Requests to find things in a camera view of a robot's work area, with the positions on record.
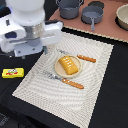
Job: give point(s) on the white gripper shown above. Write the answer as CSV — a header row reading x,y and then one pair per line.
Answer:
x,y
17,40

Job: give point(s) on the yellow butter box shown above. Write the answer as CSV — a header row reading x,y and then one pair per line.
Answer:
x,y
13,73

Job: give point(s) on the orange bread loaf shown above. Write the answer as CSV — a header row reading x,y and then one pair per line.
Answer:
x,y
68,65

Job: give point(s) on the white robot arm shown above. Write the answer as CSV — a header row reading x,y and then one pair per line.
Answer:
x,y
26,13

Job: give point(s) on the round wooden plate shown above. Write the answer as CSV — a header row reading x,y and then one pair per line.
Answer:
x,y
60,70

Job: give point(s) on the grey cooking pot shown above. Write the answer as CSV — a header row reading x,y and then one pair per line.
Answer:
x,y
69,9

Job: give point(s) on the grey frying pan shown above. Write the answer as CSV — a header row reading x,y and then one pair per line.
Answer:
x,y
92,15

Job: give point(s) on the striped beige placemat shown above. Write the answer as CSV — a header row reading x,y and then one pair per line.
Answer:
x,y
69,97

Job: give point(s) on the beige bowl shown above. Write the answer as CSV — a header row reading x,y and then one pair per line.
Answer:
x,y
122,15

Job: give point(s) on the fork with orange handle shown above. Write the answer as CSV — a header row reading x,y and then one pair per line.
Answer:
x,y
64,80

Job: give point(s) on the knife with orange handle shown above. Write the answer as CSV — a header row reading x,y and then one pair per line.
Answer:
x,y
78,55

